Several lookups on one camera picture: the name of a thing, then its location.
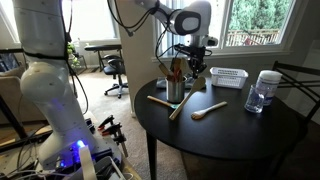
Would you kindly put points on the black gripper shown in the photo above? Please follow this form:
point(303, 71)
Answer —
point(196, 55)

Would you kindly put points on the long wooden spoon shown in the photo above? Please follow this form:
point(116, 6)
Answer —
point(186, 98)

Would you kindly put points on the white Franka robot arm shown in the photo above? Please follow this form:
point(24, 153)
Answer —
point(50, 86)

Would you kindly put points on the steel utensil holder cup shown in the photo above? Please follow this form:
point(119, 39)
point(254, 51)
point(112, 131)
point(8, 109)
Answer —
point(175, 90)

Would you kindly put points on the light wooden spoon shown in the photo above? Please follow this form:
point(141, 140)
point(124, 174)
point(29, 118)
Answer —
point(210, 109)

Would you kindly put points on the blue grey cloth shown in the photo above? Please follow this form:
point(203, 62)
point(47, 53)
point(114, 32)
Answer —
point(190, 83)

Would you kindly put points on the white plastic basket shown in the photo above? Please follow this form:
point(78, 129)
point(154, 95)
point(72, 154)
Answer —
point(229, 78)

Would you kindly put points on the clear glass mug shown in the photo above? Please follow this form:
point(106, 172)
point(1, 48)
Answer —
point(254, 100)

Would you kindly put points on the round black table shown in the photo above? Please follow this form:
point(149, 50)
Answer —
point(226, 133)

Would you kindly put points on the white framed window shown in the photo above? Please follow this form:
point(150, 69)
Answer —
point(253, 23)

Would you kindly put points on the white bottle with blue label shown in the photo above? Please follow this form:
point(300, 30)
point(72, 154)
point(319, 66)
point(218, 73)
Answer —
point(269, 85)

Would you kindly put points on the black office chair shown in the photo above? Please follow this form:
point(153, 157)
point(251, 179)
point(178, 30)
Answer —
point(115, 68)

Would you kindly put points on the black padded bench table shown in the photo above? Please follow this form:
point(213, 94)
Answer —
point(101, 47)

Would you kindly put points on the black metal chair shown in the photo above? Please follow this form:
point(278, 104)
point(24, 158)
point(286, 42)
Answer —
point(300, 86)

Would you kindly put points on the black orange bar clamp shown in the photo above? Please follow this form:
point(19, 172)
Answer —
point(111, 129)
point(121, 145)
point(106, 121)

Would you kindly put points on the bright side window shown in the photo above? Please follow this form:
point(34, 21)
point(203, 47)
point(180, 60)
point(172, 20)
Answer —
point(93, 18)

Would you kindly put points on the wooden robot mounting table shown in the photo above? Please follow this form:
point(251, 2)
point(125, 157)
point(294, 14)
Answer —
point(131, 171)

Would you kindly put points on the green potted plant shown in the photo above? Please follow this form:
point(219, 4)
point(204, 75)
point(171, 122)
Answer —
point(71, 53)

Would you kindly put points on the beige sofa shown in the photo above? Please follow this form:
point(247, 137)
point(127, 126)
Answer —
point(11, 96)

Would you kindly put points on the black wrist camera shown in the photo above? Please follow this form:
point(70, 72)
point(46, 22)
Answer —
point(181, 48)

